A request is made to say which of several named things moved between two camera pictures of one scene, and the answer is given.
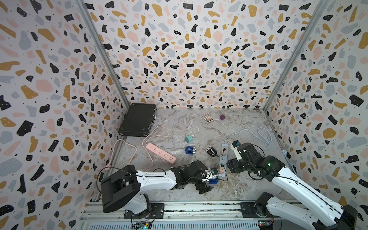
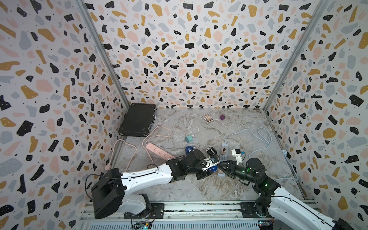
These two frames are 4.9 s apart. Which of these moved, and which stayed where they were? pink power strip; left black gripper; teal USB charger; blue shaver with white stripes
Moved: left black gripper
Stayed: pink power strip; teal USB charger; blue shaver with white stripes
